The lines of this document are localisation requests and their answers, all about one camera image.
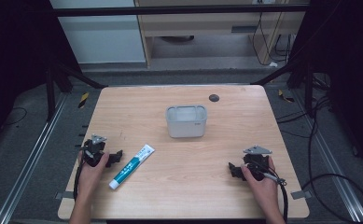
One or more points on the person's right hand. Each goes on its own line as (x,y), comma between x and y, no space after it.
(264,191)

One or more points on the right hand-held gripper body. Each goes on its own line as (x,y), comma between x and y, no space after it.
(257,162)

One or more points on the person's left hand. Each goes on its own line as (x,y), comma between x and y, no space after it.
(90,179)

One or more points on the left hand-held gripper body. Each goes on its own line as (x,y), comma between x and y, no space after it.
(92,152)

